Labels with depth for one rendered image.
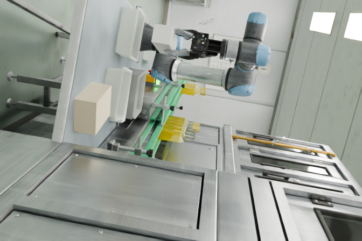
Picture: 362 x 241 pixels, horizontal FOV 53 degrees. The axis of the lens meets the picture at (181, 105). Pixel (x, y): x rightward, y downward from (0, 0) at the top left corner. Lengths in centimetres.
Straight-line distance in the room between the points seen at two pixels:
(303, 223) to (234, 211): 18
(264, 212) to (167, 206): 24
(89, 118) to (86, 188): 33
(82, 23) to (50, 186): 52
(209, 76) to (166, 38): 61
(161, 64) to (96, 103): 72
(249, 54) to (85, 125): 60
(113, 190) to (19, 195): 22
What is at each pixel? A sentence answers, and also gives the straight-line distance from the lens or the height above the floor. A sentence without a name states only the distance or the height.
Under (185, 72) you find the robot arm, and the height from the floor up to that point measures 105.
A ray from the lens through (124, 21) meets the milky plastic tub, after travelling 160.
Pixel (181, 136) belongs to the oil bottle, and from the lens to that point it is 197.
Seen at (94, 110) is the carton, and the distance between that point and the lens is 121.
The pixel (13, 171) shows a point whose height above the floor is 72.
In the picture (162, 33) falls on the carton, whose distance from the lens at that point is 121.
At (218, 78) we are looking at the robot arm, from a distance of 176.
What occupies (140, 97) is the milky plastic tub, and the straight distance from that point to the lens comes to 193.
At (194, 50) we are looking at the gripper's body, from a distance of 126.
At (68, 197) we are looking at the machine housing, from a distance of 93.
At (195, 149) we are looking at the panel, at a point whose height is 116.
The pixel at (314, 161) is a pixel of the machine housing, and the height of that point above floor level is 194.
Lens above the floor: 116
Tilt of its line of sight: 4 degrees down
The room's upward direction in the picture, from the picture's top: 100 degrees clockwise
